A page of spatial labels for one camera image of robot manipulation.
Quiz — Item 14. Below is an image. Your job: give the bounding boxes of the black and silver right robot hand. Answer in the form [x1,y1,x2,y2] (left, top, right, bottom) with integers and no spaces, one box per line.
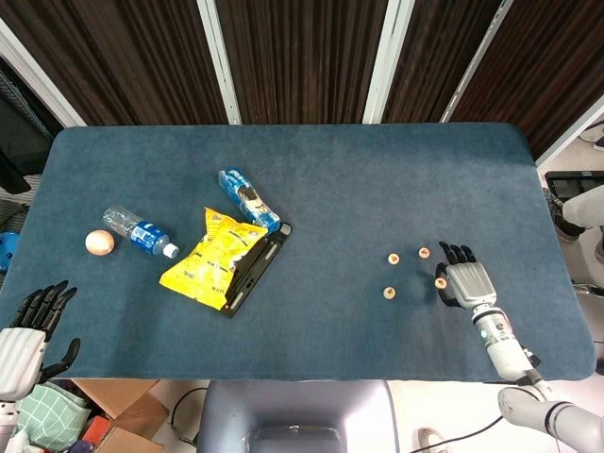
[433,241,499,311]

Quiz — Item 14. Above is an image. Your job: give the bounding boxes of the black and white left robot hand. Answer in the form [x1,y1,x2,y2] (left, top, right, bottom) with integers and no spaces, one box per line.
[0,280,82,402]

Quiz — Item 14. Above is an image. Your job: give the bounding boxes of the green checked cloth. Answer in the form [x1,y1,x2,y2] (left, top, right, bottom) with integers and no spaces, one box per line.
[18,380,92,452]

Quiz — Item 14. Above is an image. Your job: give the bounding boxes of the red notebook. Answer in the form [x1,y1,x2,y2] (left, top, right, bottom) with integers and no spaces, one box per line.
[82,414,114,445]

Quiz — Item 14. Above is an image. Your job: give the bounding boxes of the dark grey sneaker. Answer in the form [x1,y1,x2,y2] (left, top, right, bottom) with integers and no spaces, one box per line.
[542,187,589,243]

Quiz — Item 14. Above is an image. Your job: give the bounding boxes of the blue plastic object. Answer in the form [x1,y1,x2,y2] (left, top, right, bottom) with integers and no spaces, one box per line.
[0,230,21,273]

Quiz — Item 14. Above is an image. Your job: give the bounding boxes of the brown cardboard box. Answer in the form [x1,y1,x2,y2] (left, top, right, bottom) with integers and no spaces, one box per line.
[70,378,171,453]

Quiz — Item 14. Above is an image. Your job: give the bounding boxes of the beige wooden ball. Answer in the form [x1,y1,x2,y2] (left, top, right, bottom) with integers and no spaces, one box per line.
[84,228,116,258]

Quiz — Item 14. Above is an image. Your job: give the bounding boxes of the person's leg light trousers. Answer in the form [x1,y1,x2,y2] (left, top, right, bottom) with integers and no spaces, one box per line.
[563,183,604,227]

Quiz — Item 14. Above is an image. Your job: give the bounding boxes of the black floor tray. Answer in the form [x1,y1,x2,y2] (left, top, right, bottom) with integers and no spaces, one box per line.
[545,170,604,199]

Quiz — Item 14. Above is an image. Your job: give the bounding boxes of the white sneaker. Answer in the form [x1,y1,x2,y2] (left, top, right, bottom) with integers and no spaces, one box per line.
[417,427,454,453]

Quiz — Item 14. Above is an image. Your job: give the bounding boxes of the blue felt table cloth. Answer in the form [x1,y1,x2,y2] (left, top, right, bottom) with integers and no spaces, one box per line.
[0,123,596,382]

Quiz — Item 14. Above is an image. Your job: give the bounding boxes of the clear plastic water bottle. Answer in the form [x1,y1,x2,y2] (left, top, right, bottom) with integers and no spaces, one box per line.
[102,204,180,260]

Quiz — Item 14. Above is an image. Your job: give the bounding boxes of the yellow chips bag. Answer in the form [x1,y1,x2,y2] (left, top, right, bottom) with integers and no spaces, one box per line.
[158,206,269,311]

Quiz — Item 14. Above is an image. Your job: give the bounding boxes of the grey robot torso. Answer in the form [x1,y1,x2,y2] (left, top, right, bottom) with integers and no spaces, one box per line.
[195,379,400,453]

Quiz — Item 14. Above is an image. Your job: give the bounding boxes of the dark monitor screen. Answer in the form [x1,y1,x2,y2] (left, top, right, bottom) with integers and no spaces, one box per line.
[0,92,54,178]

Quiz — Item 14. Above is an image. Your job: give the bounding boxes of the blue cookie pack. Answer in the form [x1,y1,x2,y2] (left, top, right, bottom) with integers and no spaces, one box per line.
[217,167,281,233]

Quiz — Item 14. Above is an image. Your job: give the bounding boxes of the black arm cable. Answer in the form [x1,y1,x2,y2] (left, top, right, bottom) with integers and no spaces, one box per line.
[441,413,507,452]

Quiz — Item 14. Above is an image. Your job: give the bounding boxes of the black floor cable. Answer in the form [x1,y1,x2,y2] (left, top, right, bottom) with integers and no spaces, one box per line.
[169,386,209,445]

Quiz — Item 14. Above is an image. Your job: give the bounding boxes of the white partition post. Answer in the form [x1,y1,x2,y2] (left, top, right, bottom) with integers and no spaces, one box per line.
[361,0,416,125]
[438,0,515,124]
[535,93,604,166]
[195,0,243,126]
[0,18,87,128]

